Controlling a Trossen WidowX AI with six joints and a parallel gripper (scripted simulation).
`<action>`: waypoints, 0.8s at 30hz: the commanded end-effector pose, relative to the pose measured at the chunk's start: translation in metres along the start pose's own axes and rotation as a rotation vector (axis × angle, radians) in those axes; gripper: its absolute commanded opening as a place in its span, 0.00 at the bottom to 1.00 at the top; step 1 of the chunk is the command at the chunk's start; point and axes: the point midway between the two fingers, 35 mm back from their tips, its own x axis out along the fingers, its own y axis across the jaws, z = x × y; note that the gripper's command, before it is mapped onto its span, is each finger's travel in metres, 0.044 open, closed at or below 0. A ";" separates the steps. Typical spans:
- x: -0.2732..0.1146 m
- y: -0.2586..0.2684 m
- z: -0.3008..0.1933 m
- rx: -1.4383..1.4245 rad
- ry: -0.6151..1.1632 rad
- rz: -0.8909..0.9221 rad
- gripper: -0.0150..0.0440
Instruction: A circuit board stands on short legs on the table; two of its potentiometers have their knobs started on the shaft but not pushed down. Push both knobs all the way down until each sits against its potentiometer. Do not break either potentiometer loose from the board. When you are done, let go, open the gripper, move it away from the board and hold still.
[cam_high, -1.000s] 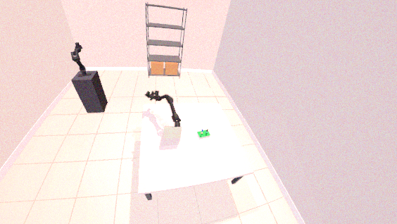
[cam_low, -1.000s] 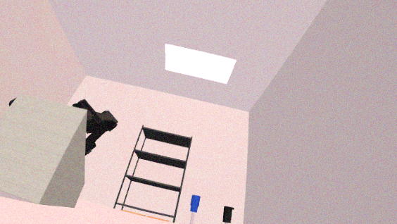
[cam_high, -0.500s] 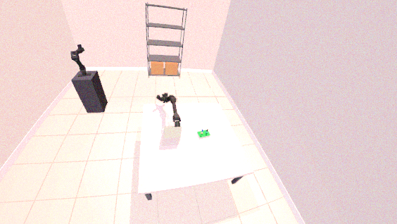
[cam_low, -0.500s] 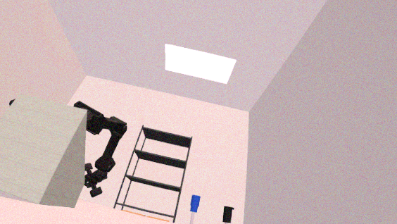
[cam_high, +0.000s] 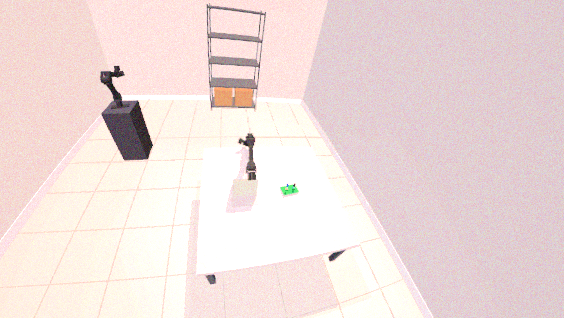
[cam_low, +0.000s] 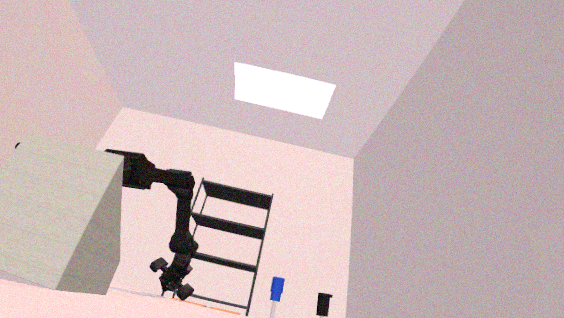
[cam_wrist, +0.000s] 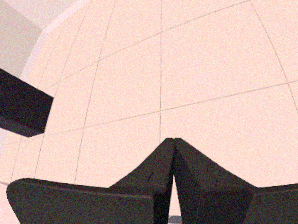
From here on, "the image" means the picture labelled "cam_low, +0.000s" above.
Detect green circuit board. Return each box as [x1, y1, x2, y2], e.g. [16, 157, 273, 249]
[270, 276, 333, 318]

